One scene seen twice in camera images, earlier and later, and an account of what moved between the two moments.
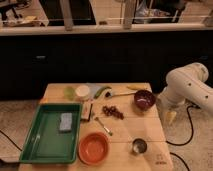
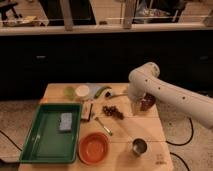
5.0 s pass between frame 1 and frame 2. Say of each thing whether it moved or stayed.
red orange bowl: stayed
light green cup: stayed
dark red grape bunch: stayed
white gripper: moved
